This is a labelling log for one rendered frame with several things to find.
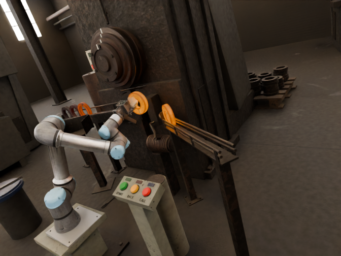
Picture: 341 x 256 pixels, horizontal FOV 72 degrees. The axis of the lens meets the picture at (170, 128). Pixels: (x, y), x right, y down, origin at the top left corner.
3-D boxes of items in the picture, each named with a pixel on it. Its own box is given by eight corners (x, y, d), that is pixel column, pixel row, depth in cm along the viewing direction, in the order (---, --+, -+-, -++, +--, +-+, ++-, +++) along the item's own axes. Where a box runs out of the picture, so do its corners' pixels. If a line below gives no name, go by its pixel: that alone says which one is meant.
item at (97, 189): (93, 182, 245) (62, 121, 218) (116, 177, 242) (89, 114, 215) (86, 195, 226) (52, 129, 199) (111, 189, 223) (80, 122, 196)
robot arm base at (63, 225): (62, 237, 133) (55, 224, 129) (51, 226, 143) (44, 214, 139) (85, 219, 143) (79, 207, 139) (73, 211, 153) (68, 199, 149)
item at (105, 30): (110, 89, 206) (89, 34, 188) (149, 84, 177) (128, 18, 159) (104, 92, 201) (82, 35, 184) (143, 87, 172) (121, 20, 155)
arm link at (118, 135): (120, 156, 138) (107, 143, 134) (122, 147, 148) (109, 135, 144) (130, 148, 137) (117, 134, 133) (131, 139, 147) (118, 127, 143)
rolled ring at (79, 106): (75, 107, 244) (77, 105, 246) (85, 122, 246) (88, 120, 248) (81, 100, 231) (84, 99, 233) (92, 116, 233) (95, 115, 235)
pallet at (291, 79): (198, 110, 357) (191, 83, 340) (221, 91, 411) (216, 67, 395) (282, 108, 280) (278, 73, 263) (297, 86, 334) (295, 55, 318)
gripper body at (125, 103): (129, 99, 145) (117, 111, 139) (135, 109, 150) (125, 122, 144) (121, 99, 150) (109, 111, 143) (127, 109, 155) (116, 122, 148)
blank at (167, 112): (174, 128, 159) (170, 130, 158) (165, 109, 163) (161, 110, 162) (177, 120, 144) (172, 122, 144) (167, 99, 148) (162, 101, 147)
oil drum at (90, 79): (113, 106, 536) (98, 68, 503) (131, 105, 500) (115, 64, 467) (93, 118, 495) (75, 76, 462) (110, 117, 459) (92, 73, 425)
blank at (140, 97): (127, 93, 161) (124, 95, 159) (142, 89, 151) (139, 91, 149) (136, 114, 166) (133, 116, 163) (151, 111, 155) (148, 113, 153)
